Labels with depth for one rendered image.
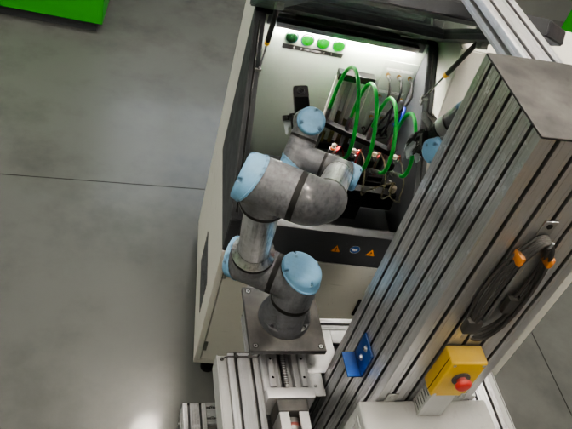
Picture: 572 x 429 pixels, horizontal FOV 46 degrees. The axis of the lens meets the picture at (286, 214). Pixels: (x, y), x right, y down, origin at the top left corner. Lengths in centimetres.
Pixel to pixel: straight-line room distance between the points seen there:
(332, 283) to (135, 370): 96
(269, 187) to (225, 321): 140
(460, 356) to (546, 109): 58
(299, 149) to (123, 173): 214
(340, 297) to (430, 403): 111
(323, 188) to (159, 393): 173
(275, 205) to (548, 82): 58
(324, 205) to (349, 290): 125
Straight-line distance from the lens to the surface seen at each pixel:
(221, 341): 287
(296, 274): 178
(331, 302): 270
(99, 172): 385
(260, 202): 144
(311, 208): 142
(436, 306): 140
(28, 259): 340
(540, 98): 125
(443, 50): 261
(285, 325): 189
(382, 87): 269
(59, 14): 499
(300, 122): 181
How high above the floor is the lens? 256
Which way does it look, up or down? 42 degrees down
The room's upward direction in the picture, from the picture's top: 19 degrees clockwise
